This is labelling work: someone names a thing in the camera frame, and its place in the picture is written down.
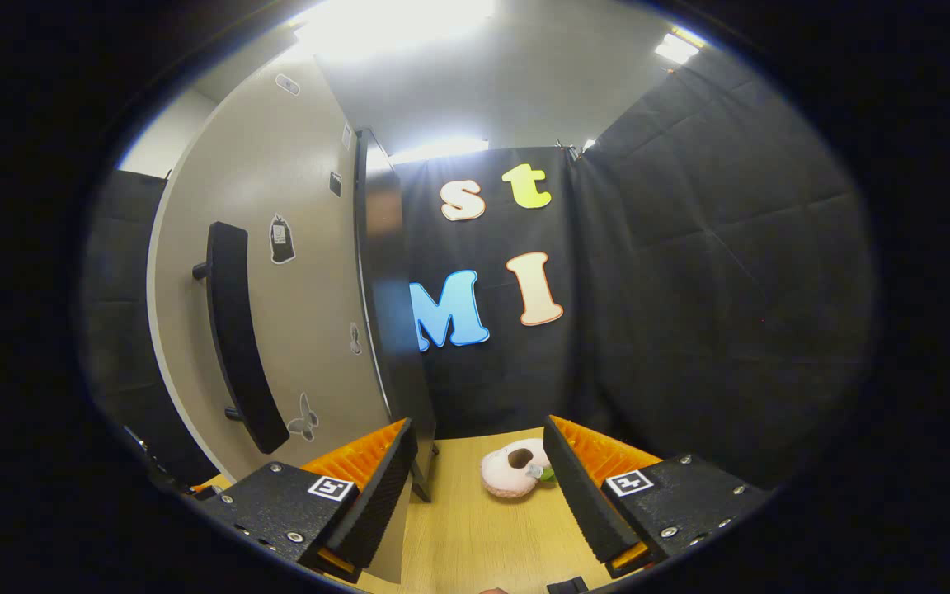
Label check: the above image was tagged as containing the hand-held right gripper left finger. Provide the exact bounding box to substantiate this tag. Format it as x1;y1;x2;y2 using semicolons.
195;417;419;583

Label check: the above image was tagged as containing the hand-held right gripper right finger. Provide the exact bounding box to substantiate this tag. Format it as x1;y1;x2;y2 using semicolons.
543;415;773;578

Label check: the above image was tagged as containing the beige cabinet door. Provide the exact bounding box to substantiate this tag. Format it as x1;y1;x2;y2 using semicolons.
146;53;416;584

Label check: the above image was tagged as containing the pink plush toy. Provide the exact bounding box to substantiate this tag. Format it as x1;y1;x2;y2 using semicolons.
480;437;559;500

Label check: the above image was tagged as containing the black backdrop cloth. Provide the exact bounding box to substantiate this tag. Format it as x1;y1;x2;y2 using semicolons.
83;45;876;489

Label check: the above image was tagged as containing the black door handle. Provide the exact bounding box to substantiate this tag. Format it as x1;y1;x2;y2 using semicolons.
191;220;291;455

